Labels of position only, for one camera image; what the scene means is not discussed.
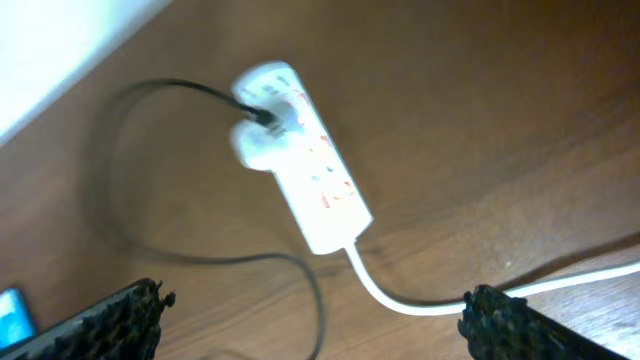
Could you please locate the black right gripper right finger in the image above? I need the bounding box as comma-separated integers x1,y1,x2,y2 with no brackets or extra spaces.
457,285,625,360

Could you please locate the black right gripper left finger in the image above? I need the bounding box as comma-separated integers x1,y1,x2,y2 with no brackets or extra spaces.
1,278,175,360

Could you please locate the blue Galaxy smartphone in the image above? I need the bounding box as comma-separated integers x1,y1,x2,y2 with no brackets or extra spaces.
0,287,38,350

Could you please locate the black USB charging cable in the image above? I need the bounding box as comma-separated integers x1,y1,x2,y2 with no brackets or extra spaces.
92,78,326,360

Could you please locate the white charger adapter plug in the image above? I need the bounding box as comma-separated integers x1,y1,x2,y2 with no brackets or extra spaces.
230,100,304,171

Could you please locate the white power strip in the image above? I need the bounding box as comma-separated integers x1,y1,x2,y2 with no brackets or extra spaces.
232,61,373,255

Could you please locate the white power strip cord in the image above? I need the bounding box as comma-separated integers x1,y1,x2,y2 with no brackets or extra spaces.
344,241,640,317

